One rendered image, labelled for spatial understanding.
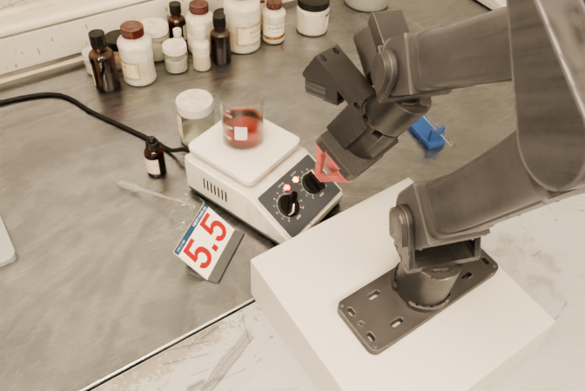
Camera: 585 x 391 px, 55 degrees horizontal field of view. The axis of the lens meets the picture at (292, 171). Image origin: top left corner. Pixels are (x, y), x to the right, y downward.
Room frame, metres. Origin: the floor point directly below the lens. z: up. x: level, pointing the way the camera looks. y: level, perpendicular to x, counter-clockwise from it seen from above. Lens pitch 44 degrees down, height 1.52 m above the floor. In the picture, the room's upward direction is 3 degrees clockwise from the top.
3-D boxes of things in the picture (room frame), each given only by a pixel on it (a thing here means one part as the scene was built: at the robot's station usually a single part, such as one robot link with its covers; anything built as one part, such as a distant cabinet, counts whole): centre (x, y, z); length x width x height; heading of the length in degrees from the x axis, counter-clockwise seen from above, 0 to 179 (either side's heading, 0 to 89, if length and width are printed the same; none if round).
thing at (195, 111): (0.70, 0.16, 0.94); 0.06 x 0.06 x 0.08
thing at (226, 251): (0.47, 0.10, 0.92); 0.09 x 0.06 x 0.04; 163
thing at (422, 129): (0.76, -0.22, 0.92); 0.10 x 0.03 x 0.04; 26
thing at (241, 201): (0.59, 0.05, 0.94); 0.22 x 0.13 x 0.08; 55
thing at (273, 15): (1.03, 0.06, 0.94); 0.05 x 0.05 x 0.09
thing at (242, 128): (0.61, 0.08, 1.03); 0.07 x 0.06 x 0.08; 43
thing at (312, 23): (1.08, -0.02, 0.94); 0.07 x 0.07 x 0.07
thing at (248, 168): (0.60, 0.07, 0.98); 0.12 x 0.12 x 0.01; 55
